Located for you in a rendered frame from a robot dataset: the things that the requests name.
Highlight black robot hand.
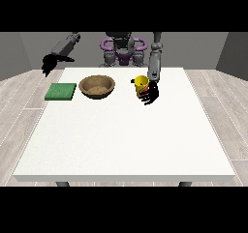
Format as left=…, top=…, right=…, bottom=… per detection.
left=130, top=78, right=161, bottom=106
left=41, top=53, right=76, bottom=78

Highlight yellow cup with melon print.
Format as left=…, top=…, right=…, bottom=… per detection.
left=134, top=74, right=151, bottom=99

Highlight green square pad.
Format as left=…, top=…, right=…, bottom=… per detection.
left=44, top=82, right=78, bottom=102

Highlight brown wooden bowl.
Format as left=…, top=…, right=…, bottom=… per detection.
left=77, top=74, right=116, bottom=101

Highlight grey robot trunk purple rings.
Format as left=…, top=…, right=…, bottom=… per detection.
left=99, top=32, right=149, bottom=69

